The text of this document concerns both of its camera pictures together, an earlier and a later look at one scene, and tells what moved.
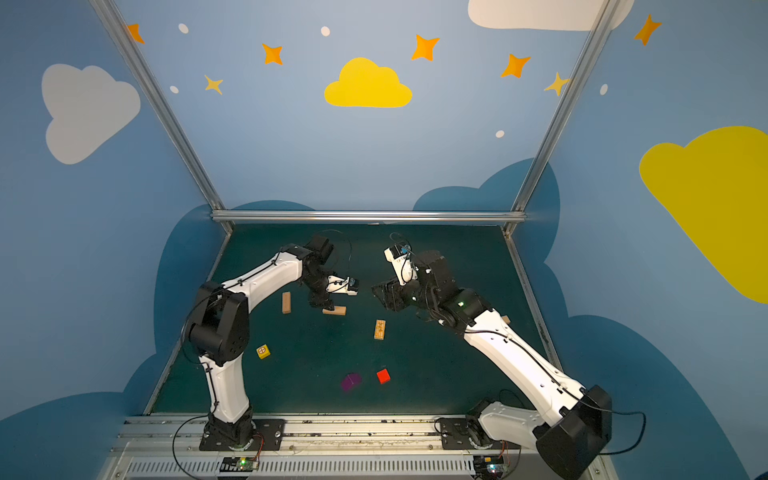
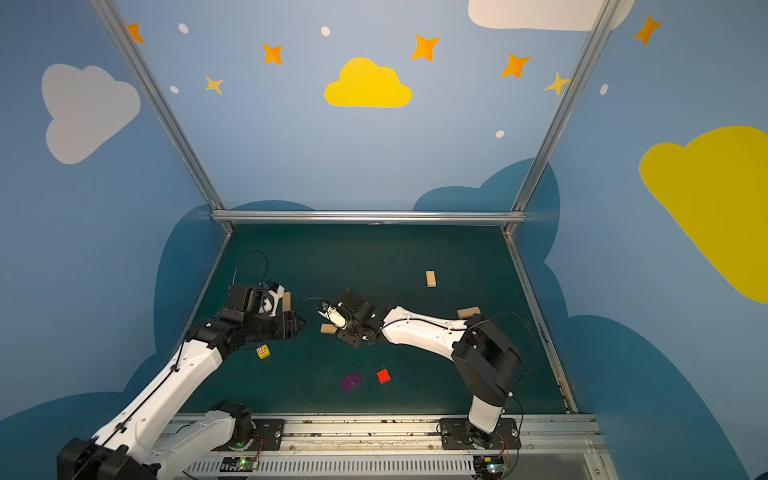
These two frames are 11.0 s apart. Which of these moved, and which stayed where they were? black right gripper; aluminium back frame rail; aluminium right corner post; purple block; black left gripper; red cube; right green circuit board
Moved: black left gripper; black right gripper
Stayed: aluminium right corner post; aluminium back frame rail; right green circuit board; red cube; purple block
